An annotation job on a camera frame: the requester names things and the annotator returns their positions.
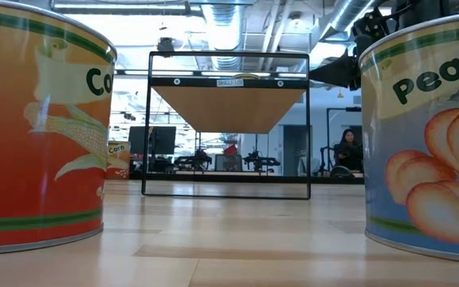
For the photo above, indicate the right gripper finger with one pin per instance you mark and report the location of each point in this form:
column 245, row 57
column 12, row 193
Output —
column 335, row 73

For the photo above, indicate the peach can blue label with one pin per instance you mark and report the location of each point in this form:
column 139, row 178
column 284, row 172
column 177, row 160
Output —
column 424, row 159

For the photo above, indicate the corn can orange label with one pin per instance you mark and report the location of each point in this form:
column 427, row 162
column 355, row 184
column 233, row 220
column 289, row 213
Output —
column 118, row 159
column 34, row 139

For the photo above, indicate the background black robot arm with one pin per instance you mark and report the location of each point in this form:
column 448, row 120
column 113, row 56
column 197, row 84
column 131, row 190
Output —
column 259, row 161
column 197, row 159

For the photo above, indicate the white shelf label sticker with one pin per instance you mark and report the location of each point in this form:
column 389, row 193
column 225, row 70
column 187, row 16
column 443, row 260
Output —
column 229, row 83

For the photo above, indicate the yellow hanging pendant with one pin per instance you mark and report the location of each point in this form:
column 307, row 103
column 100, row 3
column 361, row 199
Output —
column 340, row 95

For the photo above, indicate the round ceiling sensor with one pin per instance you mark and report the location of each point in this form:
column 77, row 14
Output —
column 295, row 20

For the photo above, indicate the person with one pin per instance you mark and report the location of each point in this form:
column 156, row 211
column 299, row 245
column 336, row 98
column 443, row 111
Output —
column 349, row 153

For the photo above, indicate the grey door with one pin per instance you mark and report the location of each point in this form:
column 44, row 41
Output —
column 295, row 151

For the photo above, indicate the black chair back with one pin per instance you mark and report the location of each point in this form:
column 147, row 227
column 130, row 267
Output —
column 341, row 172

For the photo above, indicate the red object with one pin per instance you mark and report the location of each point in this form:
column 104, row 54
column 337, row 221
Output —
column 231, row 150

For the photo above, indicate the grey box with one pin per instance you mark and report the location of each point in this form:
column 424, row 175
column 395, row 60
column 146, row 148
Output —
column 228, row 163

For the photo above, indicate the black ceiling device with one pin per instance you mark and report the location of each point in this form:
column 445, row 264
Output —
column 165, row 44

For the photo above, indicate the black monitor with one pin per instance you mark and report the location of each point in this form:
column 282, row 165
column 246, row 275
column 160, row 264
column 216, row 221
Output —
column 162, row 139

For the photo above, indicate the long ceiling light fixture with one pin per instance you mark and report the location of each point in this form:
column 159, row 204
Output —
column 118, row 6

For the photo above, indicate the black stand frame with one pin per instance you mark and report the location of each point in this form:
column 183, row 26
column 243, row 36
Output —
column 353, row 108

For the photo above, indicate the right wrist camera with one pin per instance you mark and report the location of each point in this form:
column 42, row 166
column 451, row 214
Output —
column 373, row 24

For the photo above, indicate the black frame wooden shelf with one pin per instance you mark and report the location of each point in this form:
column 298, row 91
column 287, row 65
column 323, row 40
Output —
column 229, row 107

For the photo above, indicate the ribbed silver ceiling duct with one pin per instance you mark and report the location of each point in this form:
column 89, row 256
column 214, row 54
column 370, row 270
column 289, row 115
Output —
column 223, row 36

